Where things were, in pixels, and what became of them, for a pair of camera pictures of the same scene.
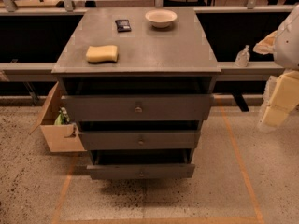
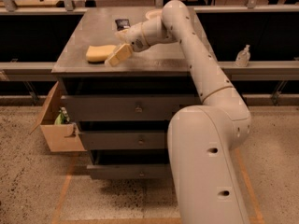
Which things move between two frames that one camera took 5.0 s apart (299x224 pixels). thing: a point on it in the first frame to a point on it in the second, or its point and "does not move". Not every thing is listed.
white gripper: (287, 44) to (135, 36)
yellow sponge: (102, 54) does not move
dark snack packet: (122, 25) does not move
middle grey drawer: (140, 139) does not move
